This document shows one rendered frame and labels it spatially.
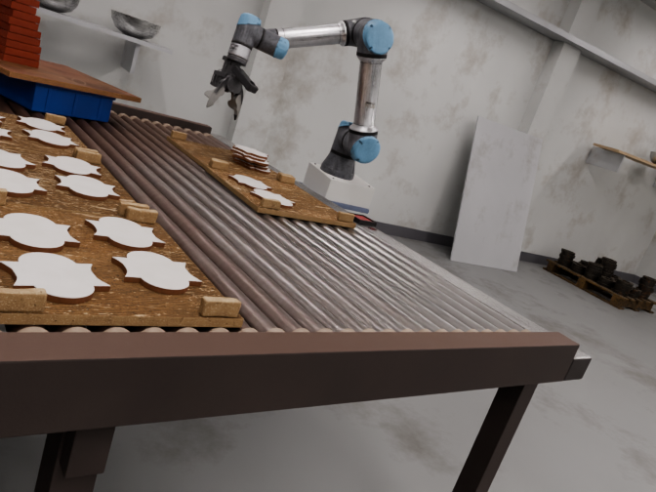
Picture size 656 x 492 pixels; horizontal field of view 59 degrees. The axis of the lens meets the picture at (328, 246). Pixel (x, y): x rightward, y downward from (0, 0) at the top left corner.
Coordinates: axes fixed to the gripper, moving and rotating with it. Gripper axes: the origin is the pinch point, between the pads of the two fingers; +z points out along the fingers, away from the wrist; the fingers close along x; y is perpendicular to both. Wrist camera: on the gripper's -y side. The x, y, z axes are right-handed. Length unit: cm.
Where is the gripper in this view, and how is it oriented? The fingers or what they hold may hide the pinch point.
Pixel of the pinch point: (223, 114)
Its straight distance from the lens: 211.0
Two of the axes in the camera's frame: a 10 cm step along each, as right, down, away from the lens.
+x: -5.0, -1.1, -8.6
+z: -3.4, 9.4, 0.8
